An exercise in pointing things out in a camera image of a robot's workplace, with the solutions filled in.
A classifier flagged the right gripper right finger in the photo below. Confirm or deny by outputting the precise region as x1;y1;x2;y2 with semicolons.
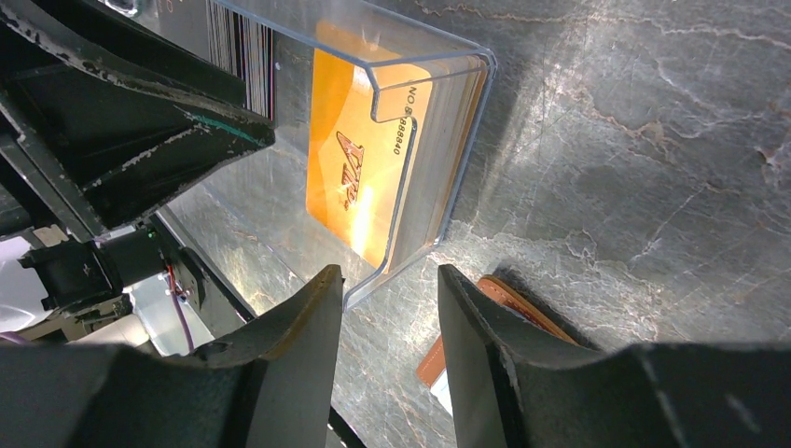
437;264;790;447

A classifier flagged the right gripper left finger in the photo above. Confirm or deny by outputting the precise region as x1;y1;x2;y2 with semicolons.
1;264;343;447

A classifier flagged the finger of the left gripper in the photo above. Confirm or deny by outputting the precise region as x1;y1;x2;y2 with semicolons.
1;12;275;235
36;1;246;106

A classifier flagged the brown leather card holder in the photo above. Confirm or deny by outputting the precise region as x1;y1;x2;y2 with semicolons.
415;274;579;415

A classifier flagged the clear box with dark cards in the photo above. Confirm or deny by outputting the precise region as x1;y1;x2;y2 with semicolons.
137;0;274;119

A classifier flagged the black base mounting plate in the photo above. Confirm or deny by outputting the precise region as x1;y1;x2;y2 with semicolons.
150;208;256;337

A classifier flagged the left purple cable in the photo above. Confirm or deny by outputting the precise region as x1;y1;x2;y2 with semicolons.
165;265;196;355

